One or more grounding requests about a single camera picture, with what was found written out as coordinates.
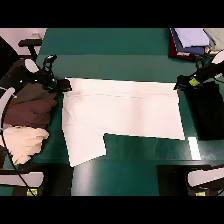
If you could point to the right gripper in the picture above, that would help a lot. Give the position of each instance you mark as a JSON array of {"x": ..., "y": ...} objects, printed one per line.
[{"x": 186, "y": 81}]

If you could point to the pale lavender garment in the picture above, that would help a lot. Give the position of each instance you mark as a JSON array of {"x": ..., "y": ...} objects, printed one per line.
[{"x": 192, "y": 36}]

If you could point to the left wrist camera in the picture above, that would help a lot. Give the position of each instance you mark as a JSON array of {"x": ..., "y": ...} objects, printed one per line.
[{"x": 49, "y": 61}]

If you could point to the brown garment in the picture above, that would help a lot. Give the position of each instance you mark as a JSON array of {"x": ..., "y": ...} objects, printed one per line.
[{"x": 31, "y": 110}]

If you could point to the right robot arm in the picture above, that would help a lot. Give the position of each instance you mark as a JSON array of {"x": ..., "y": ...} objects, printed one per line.
[{"x": 213, "y": 68}]

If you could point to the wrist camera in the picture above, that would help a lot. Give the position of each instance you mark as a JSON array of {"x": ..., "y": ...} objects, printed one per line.
[
  {"x": 199, "y": 61},
  {"x": 49, "y": 61}
]

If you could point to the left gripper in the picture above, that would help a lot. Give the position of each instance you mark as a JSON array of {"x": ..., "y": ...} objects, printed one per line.
[{"x": 61, "y": 85}]

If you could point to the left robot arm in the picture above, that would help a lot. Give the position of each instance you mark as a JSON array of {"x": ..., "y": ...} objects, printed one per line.
[{"x": 20, "y": 75}]

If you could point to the black chair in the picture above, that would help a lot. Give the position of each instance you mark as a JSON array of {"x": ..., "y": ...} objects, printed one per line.
[{"x": 31, "y": 43}]

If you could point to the white shirt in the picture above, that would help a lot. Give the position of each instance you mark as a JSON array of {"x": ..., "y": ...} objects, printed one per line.
[{"x": 126, "y": 110}]

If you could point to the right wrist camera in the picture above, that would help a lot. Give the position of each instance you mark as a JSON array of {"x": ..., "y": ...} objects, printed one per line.
[{"x": 199, "y": 61}]

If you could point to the grey garment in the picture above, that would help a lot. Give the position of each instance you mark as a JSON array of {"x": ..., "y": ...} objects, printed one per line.
[{"x": 216, "y": 36}]

